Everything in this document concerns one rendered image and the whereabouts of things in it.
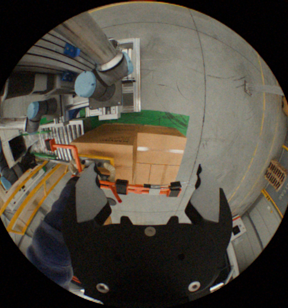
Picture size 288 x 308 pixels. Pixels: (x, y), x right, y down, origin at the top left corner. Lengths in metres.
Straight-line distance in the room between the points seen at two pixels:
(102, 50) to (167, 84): 1.45
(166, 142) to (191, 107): 0.88
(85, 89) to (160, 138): 0.94
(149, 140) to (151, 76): 1.05
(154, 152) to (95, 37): 1.17
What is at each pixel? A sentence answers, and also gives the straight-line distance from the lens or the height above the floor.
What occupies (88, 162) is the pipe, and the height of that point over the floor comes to 1.10.
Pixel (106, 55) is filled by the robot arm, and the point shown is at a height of 1.33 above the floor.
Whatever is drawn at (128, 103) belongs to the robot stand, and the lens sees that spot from 1.44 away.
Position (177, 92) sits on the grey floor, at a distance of 1.73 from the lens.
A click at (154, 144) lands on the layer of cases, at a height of 0.54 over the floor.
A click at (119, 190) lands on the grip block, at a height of 1.20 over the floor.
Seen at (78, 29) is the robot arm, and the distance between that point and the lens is 0.31.
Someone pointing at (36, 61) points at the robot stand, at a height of 1.43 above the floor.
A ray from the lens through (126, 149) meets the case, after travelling 0.76.
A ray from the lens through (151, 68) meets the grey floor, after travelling 1.76.
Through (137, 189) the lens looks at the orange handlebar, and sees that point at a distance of 0.64.
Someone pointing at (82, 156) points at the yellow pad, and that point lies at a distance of 0.79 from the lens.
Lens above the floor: 1.63
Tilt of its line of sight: 62 degrees down
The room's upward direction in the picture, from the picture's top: 175 degrees counter-clockwise
